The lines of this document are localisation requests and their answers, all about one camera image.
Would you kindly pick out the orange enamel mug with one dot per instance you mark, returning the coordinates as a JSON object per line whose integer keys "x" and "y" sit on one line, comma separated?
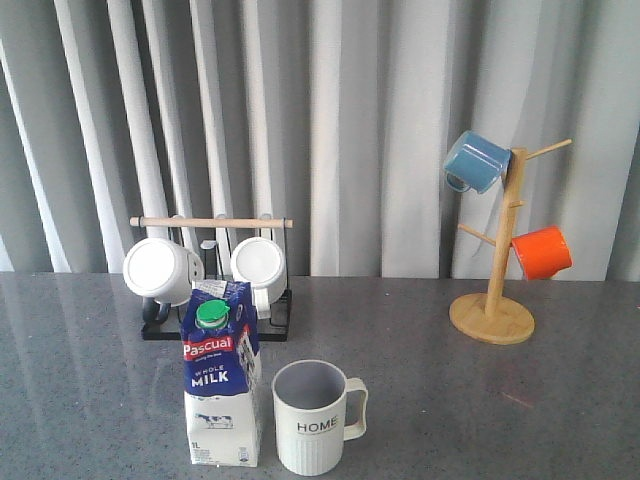
{"x": 542, "y": 253}

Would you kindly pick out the blue enamel mug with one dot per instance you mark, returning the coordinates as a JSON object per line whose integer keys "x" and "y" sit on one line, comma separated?
{"x": 474, "y": 162}

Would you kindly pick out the white ribbed mug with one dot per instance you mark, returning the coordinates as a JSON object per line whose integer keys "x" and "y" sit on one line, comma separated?
{"x": 260, "y": 262}

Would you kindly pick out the wooden mug tree stand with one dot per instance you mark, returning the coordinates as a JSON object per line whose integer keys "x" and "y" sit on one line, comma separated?
{"x": 491, "y": 317}

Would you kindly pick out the cream HOME mug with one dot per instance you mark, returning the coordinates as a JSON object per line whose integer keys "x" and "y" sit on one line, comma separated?
{"x": 316, "y": 410}

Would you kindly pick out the blue white milk carton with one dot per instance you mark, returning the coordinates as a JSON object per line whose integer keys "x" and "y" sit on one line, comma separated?
{"x": 222, "y": 367}

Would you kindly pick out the white smiley face mug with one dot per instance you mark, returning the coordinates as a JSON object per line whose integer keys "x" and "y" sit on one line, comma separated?
{"x": 162, "y": 273}

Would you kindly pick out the grey pleated curtain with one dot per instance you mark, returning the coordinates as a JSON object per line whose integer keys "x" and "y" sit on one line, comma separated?
{"x": 335, "y": 114}

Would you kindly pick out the black wire mug rack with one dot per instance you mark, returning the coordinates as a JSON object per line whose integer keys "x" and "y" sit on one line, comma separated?
{"x": 275, "y": 328}

